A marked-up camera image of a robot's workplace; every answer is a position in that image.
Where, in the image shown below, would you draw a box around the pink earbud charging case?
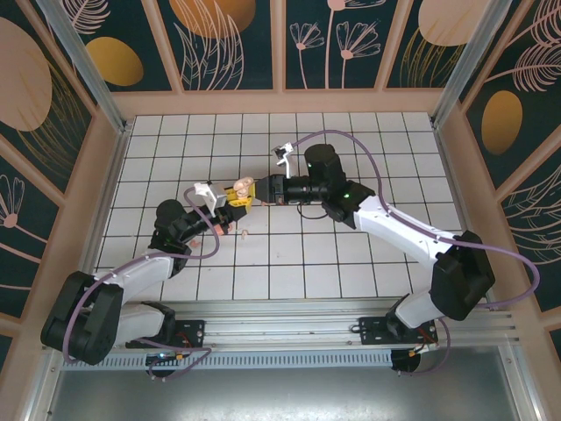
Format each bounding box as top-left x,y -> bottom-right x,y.
231,175 -> 256,199

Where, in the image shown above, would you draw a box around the grey metal sheet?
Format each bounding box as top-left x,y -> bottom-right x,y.
43,367 -> 525,421

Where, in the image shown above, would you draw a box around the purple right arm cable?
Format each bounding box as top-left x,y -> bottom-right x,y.
288,130 -> 541,377

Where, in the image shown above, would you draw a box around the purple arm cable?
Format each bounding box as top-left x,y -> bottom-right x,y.
288,130 -> 541,377
60,187 -> 222,383

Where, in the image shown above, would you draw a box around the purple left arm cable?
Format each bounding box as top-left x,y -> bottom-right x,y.
60,187 -> 222,383

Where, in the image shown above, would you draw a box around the thin black cable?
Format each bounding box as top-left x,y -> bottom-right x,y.
296,203 -> 328,220

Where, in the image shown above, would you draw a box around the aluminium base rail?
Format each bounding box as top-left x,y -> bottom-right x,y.
41,300 -> 522,352

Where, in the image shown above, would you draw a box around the orange wire yellow connector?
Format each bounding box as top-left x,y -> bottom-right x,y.
409,335 -> 439,357
173,332 -> 196,365

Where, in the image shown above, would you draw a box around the white slotted cable duct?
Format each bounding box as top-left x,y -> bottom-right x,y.
60,350 -> 394,370

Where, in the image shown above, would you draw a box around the aluminium corner post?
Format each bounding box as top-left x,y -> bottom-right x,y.
431,0 -> 512,128
37,0 -> 132,135

